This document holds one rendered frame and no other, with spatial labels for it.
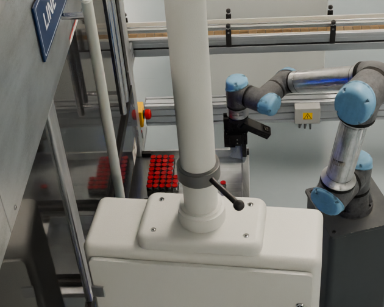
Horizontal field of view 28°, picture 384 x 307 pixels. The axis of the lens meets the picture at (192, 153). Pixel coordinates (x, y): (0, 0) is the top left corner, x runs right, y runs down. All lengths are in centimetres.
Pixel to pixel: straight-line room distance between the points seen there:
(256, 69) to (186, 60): 295
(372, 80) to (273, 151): 202
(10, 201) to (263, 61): 304
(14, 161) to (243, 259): 51
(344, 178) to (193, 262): 99
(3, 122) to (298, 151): 307
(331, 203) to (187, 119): 120
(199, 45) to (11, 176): 39
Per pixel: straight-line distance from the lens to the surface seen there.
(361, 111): 225
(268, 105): 249
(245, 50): 348
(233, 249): 155
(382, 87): 229
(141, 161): 286
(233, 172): 277
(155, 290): 166
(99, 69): 176
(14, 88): 136
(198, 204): 153
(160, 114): 372
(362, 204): 272
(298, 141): 432
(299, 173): 410
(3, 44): 132
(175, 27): 129
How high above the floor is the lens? 270
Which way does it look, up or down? 39 degrees down
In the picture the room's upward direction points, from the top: 5 degrees counter-clockwise
